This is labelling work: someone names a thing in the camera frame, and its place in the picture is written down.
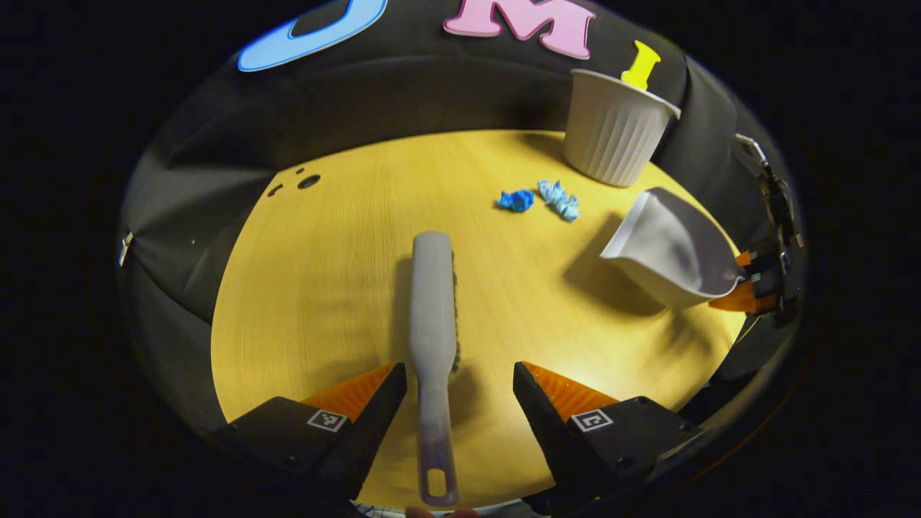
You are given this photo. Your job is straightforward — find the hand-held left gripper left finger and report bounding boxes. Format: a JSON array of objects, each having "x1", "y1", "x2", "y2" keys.
[{"x1": 216, "y1": 362, "x2": 407, "y2": 502}]

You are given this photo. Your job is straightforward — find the small grey broom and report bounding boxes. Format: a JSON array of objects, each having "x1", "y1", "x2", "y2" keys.
[{"x1": 409, "y1": 230, "x2": 461, "y2": 508}]

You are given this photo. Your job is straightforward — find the black backdrop cloth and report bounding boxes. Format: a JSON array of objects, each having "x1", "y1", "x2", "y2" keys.
[{"x1": 117, "y1": 0, "x2": 792, "y2": 432}]

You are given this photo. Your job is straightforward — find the grey dustpan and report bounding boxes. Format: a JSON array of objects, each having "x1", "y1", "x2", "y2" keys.
[{"x1": 599, "y1": 187, "x2": 745, "y2": 310}]

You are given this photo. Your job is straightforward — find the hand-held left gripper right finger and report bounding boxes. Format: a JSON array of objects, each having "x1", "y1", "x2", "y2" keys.
[{"x1": 513, "y1": 361, "x2": 702, "y2": 515}]

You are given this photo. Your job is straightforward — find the light blue paper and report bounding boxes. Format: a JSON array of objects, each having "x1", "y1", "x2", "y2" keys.
[{"x1": 537, "y1": 179, "x2": 581, "y2": 222}]

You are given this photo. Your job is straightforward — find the white ribbed garbage bin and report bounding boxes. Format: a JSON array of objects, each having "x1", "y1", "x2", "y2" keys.
[{"x1": 563, "y1": 68, "x2": 681, "y2": 188}]

